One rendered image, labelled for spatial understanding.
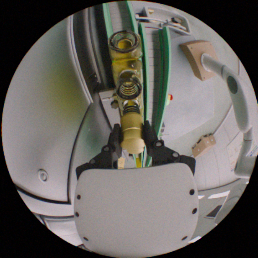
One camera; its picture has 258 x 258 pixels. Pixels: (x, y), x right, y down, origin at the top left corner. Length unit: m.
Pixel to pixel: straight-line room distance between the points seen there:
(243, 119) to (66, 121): 0.46
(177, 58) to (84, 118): 0.54
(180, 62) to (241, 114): 0.43
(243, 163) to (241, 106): 0.20
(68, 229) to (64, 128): 0.22
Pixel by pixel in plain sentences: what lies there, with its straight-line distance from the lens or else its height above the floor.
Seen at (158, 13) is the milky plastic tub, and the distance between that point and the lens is 0.60.
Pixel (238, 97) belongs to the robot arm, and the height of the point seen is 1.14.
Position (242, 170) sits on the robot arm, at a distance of 0.40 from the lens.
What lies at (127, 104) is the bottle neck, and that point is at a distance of 0.15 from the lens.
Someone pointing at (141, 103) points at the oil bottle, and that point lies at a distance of 0.17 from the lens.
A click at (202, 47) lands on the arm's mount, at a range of 0.57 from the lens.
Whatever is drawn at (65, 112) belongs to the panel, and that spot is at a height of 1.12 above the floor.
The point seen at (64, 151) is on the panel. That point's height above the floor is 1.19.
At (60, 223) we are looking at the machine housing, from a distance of 0.20.
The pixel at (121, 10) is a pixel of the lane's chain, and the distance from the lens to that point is 0.44.
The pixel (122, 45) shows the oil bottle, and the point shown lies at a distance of 0.17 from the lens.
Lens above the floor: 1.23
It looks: 38 degrees down
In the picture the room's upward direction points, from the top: 177 degrees clockwise
